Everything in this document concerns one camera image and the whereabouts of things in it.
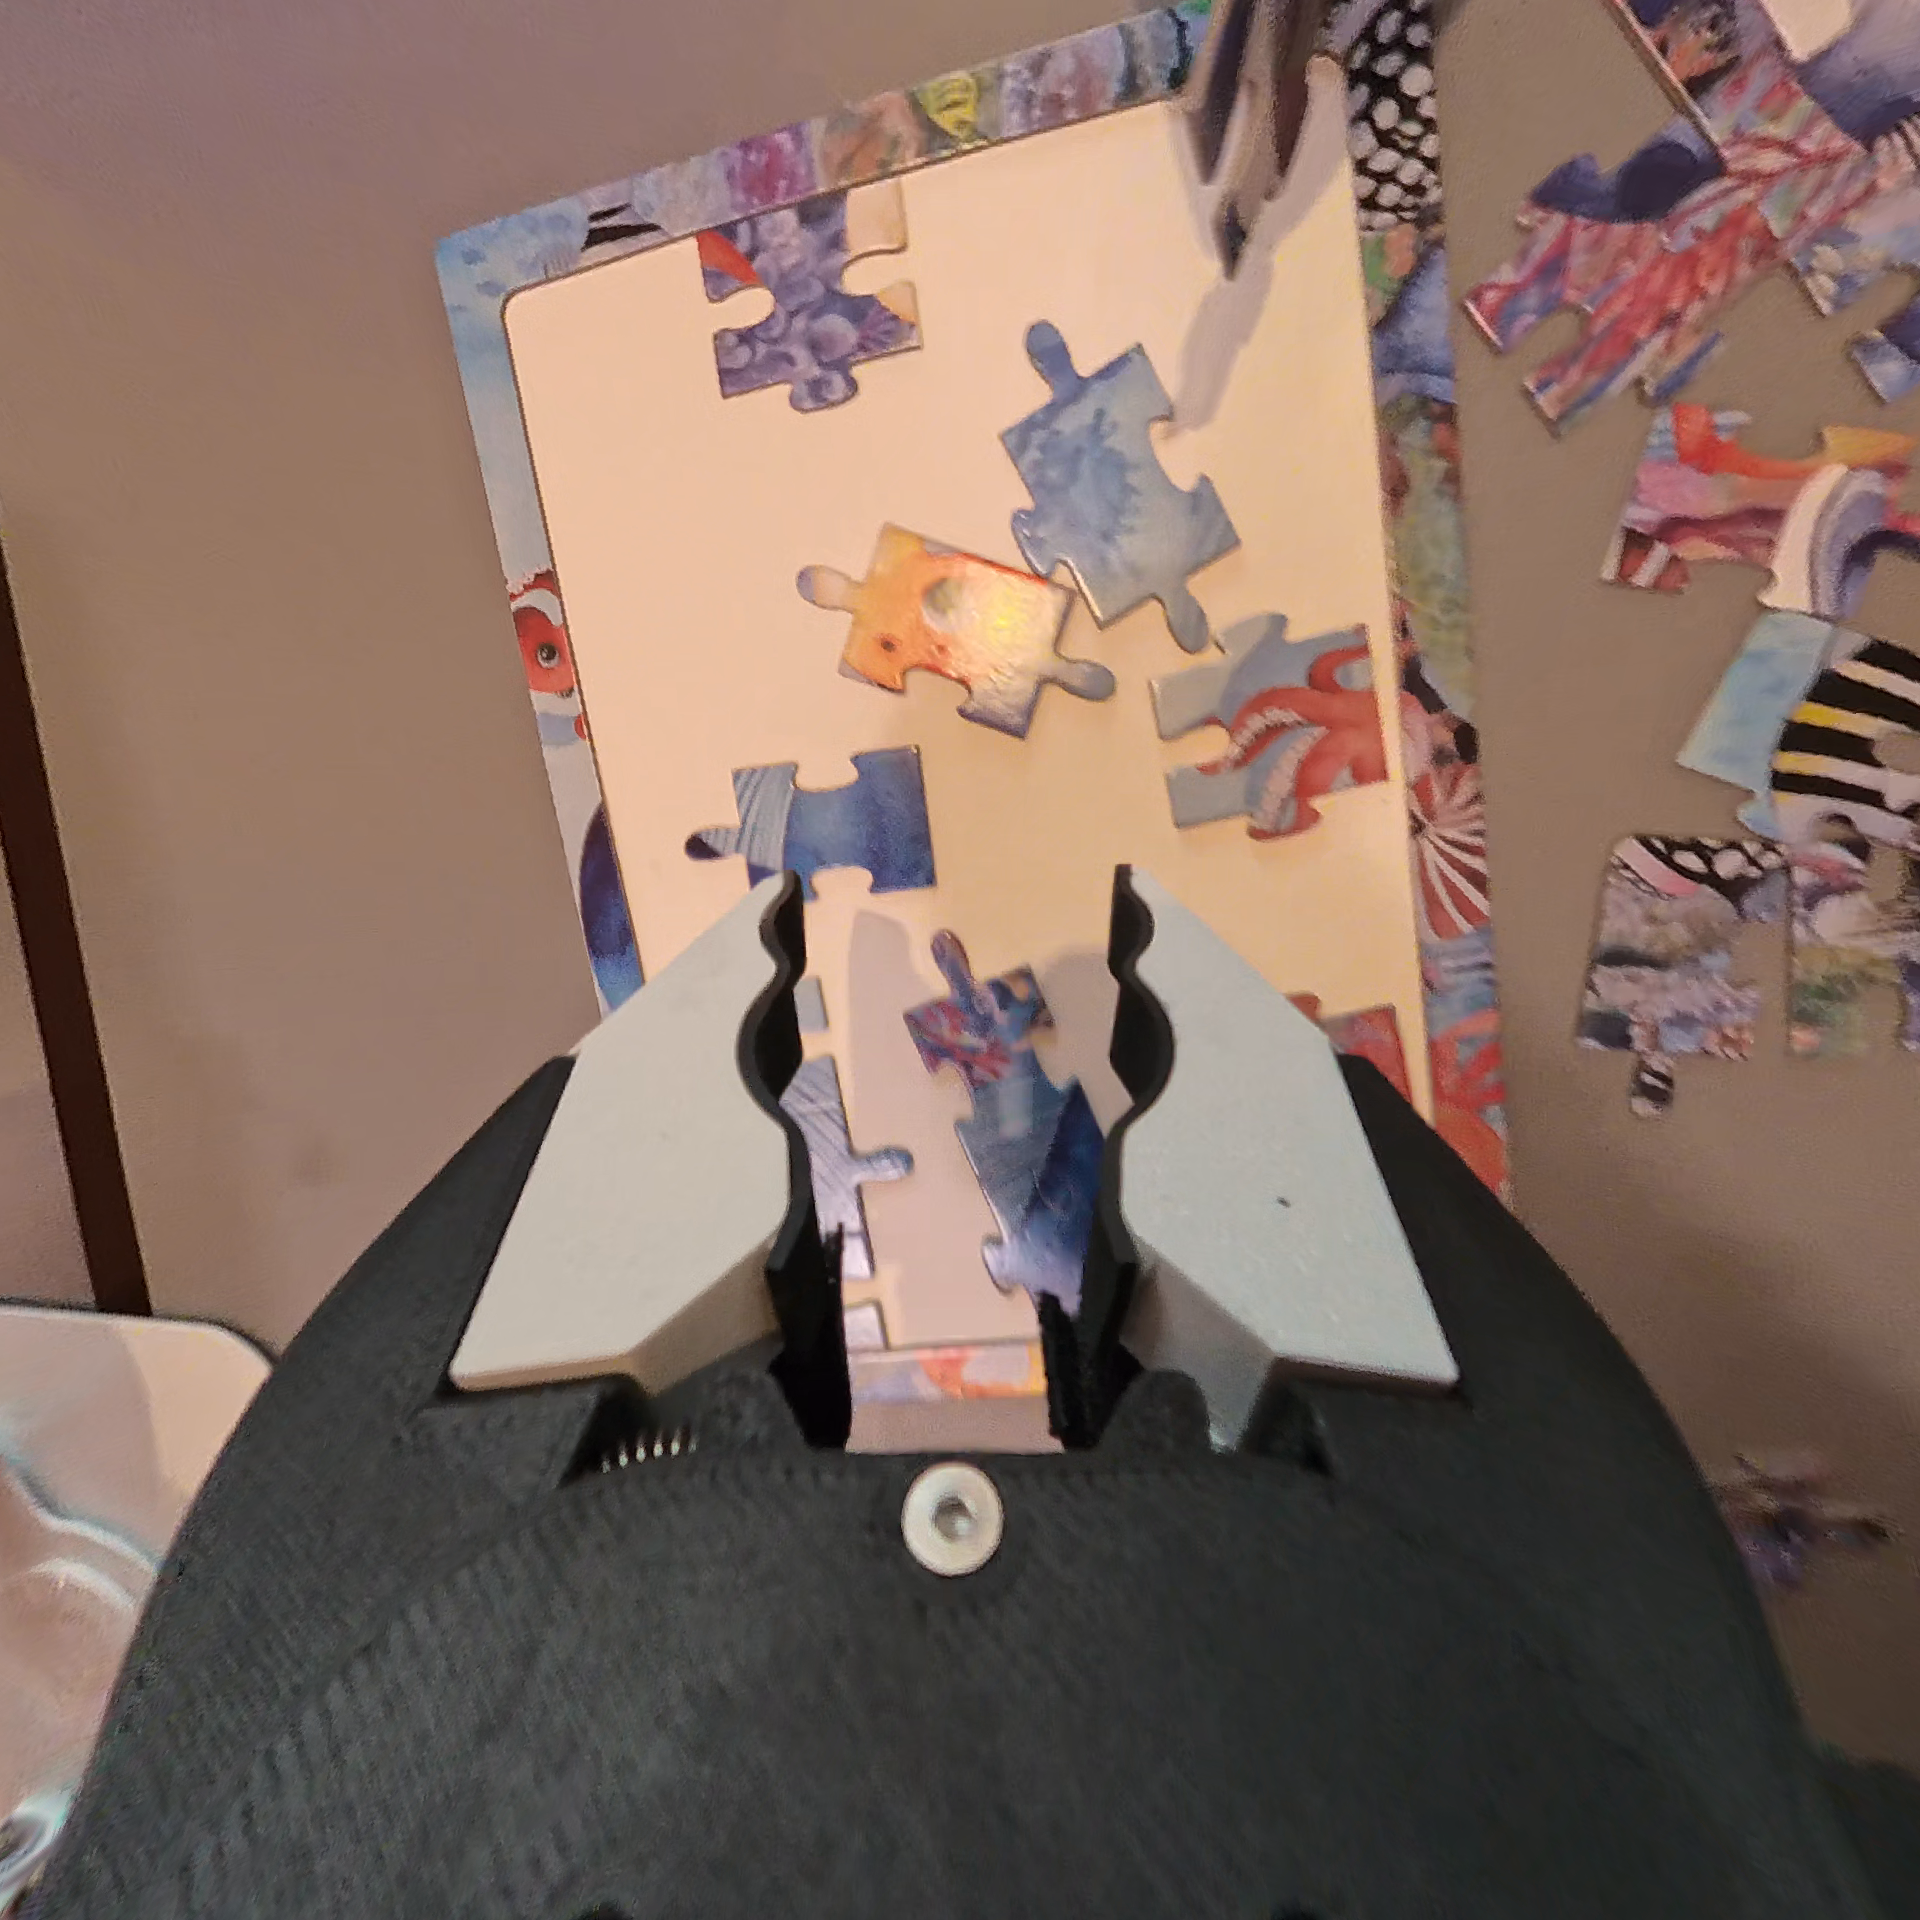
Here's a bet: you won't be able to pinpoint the yellow black striped fish piece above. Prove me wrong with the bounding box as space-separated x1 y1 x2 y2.
1679 610 1920 857

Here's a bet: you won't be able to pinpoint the blue striped coral puzzle piece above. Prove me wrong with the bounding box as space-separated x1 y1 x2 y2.
904 929 1058 1099

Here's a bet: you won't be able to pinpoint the green grey urchin-spine puzzle piece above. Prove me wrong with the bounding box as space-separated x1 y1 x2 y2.
1786 839 1920 1058

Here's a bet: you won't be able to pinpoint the purple orange fish puzzle piece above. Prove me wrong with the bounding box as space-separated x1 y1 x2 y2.
1711 1447 1892 1594

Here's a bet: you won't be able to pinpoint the joined orange crab puzzle pieces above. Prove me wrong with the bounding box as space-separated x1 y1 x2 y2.
1289 989 1421 1105

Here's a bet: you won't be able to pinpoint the dark blue whale face piece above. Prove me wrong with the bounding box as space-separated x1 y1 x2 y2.
959 1051 1121 1294

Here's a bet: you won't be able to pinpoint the red coral white wave piece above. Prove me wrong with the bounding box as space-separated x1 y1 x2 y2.
1603 406 1920 621

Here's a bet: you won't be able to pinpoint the orange pufferfish puzzle piece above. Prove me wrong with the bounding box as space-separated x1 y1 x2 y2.
796 526 1117 741

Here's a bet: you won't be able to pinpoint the ocean jigsaw puzzle frame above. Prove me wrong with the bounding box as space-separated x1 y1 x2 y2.
434 0 1510 1404

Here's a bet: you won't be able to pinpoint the light blue splash puzzle piece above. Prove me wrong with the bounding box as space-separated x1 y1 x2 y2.
998 319 1246 655

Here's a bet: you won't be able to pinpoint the red octopus puzzle piece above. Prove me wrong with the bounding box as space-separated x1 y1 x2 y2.
1150 613 1389 839

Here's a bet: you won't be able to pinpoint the blue white-striped puzzle piece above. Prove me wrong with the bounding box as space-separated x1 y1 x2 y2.
685 749 939 901

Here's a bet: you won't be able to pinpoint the joined blue whale puzzle pieces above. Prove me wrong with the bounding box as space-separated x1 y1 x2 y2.
793 977 916 1353

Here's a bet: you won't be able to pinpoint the joined coral reef puzzle pieces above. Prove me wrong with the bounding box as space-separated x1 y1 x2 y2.
1464 0 1920 438

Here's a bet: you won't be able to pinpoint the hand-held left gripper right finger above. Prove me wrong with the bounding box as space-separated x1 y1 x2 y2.
1038 866 1461 1447

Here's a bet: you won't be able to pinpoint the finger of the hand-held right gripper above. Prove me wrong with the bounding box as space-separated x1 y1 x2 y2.
1187 0 1263 273
1260 0 1355 214

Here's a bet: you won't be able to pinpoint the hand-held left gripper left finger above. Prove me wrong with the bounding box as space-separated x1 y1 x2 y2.
450 872 856 1447

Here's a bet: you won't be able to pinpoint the black white spotted puzzle piece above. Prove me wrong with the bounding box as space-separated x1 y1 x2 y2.
1574 832 1793 1120

